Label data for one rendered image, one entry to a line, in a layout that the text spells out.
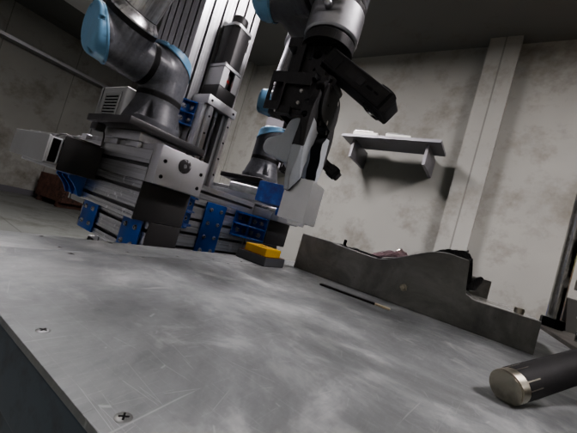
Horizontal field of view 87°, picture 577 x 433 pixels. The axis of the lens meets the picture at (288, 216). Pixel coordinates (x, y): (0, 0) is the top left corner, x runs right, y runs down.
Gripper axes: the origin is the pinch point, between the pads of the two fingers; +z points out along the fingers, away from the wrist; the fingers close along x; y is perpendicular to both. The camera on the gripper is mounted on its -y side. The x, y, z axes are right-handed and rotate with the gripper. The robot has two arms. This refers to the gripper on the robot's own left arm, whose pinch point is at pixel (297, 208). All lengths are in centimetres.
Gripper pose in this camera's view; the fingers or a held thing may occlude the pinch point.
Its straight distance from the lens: 84.0
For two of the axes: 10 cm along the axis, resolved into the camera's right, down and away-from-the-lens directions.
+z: -2.8, 9.6, -0.3
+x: -2.9, -1.2, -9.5
